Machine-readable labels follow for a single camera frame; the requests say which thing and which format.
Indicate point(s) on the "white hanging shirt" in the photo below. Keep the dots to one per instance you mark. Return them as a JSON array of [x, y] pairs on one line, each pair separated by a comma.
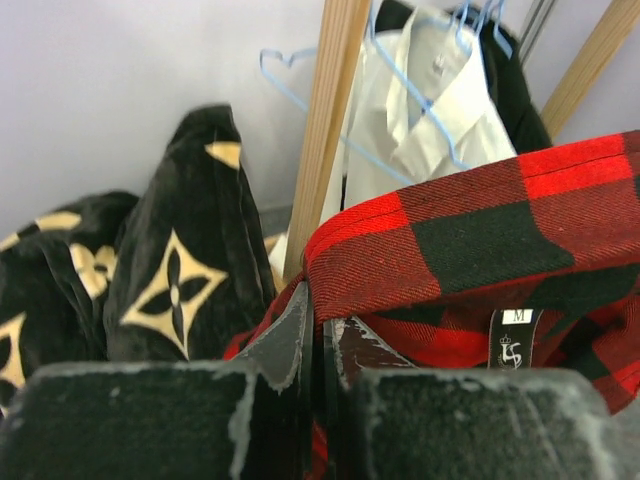
[[389, 144]]

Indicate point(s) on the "red black plaid shirt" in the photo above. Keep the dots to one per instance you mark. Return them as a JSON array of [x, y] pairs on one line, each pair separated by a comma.
[[425, 267]]

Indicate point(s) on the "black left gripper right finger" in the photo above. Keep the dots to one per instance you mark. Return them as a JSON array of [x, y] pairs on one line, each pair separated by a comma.
[[389, 419]]

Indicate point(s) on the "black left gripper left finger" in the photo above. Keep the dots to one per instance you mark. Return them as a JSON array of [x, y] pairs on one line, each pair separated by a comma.
[[246, 418]]

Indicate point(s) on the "blue hanger with black garment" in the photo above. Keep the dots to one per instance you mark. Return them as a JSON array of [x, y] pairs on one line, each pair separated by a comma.
[[482, 17]]

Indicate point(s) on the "blue hanger with white shirt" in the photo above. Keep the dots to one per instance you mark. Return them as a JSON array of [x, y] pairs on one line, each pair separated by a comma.
[[458, 18]]

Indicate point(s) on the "black beige patterned blanket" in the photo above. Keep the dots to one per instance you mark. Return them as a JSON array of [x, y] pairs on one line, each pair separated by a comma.
[[175, 274]]

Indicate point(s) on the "wooden clothes rack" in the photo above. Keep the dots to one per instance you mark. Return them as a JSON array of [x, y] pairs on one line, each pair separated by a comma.
[[342, 30]]

